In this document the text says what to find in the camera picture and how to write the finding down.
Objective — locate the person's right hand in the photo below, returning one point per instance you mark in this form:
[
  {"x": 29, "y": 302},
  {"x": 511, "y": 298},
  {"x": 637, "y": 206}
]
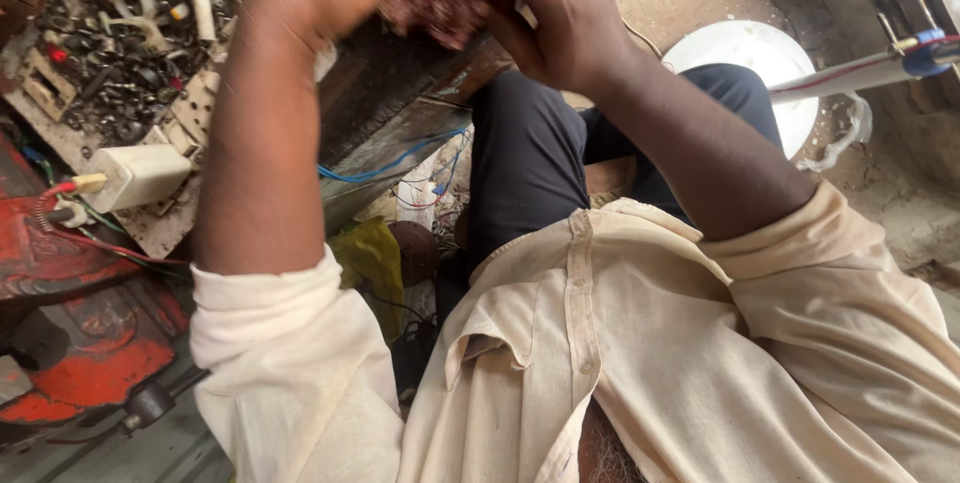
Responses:
[{"x": 566, "y": 17}]

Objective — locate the worn wooden workbench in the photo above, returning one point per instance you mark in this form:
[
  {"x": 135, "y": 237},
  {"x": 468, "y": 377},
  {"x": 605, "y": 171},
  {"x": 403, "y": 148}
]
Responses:
[{"x": 390, "y": 107}]

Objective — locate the dark trousers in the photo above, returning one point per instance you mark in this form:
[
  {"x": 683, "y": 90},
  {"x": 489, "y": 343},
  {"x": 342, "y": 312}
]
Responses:
[{"x": 525, "y": 160}]

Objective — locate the white plastic tube piece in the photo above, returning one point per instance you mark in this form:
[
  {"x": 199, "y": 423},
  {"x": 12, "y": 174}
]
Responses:
[{"x": 202, "y": 10}]

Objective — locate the white round cover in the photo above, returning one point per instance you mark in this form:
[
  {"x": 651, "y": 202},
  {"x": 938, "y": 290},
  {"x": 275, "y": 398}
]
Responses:
[{"x": 742, "y": 55}]

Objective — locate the brown round metal part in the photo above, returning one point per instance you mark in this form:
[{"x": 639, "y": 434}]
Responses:
[{"x": 414, "y": 252}]

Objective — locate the perforated beige board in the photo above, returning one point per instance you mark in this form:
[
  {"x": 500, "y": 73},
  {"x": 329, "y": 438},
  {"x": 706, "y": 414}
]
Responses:
[{"x": 180, "y": 130}]

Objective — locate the heap of metal scrap parts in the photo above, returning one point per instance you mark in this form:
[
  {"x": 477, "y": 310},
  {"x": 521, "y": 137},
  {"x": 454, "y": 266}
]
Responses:
[{"x": 127, "y": 40}]

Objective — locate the yellow cloth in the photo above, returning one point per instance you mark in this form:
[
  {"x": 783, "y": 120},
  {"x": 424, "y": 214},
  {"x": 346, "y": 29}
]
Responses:
[{"x": 371, "y": 265}]

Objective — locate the white plug adapter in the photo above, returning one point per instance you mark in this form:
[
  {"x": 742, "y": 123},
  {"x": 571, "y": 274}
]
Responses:
[{"x": 139, "y": 175}]

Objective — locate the white pipe with blue tape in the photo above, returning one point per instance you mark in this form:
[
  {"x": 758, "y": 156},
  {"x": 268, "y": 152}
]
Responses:
[{"x": 847, "y": 77}]

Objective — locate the clear plastic bag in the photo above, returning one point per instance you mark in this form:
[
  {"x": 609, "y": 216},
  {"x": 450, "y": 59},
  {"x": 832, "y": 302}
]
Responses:
[{"x": 844, "y": 134}]

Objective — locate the cream button shirt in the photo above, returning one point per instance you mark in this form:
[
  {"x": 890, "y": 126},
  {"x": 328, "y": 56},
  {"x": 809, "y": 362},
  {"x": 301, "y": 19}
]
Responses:
[{"x": 675, "y": 363}]

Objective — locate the red bench vise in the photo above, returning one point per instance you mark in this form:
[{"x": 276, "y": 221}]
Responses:
[{"x": 67, "y": 303}]

